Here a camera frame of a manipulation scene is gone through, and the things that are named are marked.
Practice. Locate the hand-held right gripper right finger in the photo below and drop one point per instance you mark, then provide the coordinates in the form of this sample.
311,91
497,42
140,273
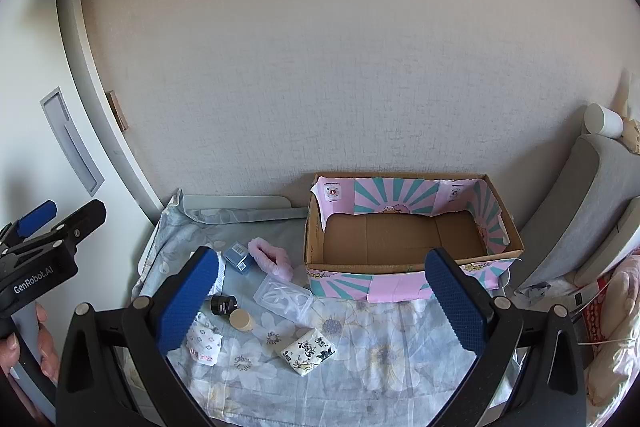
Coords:
455,302

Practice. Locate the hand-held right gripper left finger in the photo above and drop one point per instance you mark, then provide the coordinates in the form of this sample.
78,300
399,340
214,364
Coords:
187,302

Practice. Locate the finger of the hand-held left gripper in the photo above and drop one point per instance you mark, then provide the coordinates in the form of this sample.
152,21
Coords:
82,219
37,214

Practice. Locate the small black jar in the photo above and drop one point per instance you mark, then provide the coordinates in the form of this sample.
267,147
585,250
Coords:
223,304

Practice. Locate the white patterned pouch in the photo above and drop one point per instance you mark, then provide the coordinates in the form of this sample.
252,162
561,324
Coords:
205,339

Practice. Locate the jar with beige lid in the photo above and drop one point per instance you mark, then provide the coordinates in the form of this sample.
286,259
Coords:
241,319

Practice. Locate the small blue box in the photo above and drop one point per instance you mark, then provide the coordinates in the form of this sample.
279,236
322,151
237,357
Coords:
237,257

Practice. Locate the cardboard box with pink lining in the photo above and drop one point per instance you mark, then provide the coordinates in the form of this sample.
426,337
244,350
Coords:
400,237

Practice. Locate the clear plastic case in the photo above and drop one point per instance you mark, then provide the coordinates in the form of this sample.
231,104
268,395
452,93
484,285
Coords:
282,299

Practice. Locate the white floral tissue packet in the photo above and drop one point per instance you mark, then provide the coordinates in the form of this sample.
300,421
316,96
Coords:
305,352

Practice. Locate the person's left hand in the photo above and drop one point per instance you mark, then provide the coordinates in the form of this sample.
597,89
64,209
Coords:
44,342

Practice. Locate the pink fluffy scrunchie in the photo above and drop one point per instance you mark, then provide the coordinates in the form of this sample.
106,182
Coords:
270,258

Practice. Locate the red and white patterned bag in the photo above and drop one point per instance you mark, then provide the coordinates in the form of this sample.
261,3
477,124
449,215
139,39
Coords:
595,312

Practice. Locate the white wardrobe door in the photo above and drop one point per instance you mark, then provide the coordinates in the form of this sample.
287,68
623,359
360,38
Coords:
30,57

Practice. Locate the pink plush pillow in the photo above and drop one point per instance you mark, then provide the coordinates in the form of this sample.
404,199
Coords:
620,307

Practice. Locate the white cylinder cup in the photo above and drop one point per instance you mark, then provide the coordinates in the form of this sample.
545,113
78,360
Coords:
602,119

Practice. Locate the grey bed frame rail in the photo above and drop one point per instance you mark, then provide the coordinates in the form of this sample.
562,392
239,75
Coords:
240,204

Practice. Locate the small wooden wall block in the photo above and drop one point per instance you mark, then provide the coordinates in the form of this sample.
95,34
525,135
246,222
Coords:
118,111

